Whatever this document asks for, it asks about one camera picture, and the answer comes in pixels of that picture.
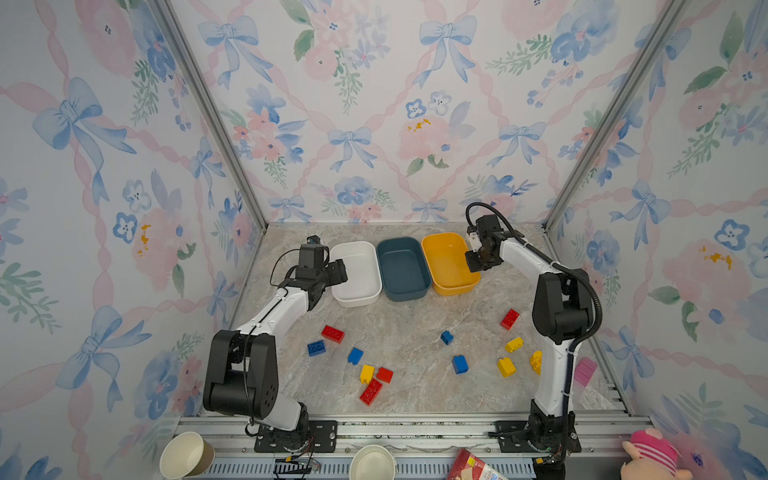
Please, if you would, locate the yellow plastic container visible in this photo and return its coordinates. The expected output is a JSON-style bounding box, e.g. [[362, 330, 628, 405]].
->
[[421, 232, 482, 296]]

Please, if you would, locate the white plastic container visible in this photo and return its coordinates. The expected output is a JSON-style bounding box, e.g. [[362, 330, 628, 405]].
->
[[330, 241, 383, 308]]

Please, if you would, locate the dark blue lego brick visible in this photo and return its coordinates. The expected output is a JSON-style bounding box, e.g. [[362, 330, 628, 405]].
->
[[307, 340, 326, 357]]

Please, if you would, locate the dark teal plastic container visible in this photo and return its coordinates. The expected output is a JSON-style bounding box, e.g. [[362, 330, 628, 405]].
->
[[376, 237, 432, 302]]

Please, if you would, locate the small blue lego brick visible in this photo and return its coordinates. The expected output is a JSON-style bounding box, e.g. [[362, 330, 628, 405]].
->
[[440, 331, 454, 345]]

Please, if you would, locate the yellow lego brick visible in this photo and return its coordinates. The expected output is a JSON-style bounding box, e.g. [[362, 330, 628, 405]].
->
[[360, 364, 375, 385], [505, 337, 524, 353], [497, 357, 517, 378]]

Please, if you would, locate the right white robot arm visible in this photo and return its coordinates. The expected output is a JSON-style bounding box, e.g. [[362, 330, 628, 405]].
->
[[466, 232, 600, 421]]

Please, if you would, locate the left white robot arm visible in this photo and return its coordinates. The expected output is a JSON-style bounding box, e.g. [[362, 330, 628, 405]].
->
[[203, 260, 348, 431]]

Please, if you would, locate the light blue lego brick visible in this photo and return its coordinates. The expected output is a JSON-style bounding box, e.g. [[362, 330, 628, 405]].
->
[[347, 347, 364, 365]]

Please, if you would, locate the blue lego brick centre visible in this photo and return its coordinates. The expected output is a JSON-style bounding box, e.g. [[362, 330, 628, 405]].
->
[[452, 355, 469, 375]]

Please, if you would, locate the yellow lego duck piece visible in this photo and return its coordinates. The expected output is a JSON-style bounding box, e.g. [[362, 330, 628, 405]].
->
[[529, 350, 543, 375]]

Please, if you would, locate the small red lego brick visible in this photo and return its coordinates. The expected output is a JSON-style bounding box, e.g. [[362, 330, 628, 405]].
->
[[376, 367, 394, 384]]

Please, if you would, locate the long red lego brick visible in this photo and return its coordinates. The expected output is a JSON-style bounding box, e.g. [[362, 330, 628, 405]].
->
[[360, 379, 383, 406]]

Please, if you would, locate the pink block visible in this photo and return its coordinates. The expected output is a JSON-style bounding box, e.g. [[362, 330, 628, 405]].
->
[[574, 357, 597, 387]]

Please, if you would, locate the red snack packet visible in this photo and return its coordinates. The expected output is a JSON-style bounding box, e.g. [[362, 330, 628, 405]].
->
[[446, 448, 506, 480]]

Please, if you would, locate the brown paper cup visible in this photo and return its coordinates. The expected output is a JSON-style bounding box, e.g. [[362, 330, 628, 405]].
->
[[159, 432, 215, 479]]

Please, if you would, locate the pink plush toy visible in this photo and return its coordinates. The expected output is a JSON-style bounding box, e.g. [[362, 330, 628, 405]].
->
[[620, 428, 693, 480]]

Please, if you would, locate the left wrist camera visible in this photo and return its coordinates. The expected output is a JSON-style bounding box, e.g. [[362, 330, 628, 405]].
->
[[298, 235, 330, 270]]

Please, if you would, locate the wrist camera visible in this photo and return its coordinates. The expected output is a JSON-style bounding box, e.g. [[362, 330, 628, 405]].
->
[[298, 235, 330, 270], [475, 214, 504, 242]]

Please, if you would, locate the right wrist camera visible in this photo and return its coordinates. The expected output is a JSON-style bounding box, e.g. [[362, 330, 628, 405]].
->
[[475, 214, 504, 242]]

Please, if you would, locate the black corrugated cable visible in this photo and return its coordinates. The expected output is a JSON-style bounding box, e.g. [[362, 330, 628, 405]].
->
[[465, 201, 604, 355]]

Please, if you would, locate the aluminium corner post left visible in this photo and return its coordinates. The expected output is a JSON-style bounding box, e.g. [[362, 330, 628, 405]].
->
[[146, 0, 269, 232]]

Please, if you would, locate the aluminium corner post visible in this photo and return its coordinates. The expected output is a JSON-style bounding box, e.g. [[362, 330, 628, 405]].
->
[[542, 0, 689, 233], [146, 0, 269, 232]]

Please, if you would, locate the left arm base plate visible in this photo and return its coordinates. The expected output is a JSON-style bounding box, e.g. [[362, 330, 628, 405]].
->
[[245, 420, 339, 455]]

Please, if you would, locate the aluminium front rail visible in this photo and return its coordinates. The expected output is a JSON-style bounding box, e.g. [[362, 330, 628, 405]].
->
[[175, 410, 652, 459]]

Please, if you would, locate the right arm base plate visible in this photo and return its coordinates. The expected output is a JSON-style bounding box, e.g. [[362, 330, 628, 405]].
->
[[487, 419, 582, 456]]

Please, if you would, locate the aluminium corner post right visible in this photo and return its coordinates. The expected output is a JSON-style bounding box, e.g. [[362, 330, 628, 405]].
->
[[542, 0, 689, 233]]

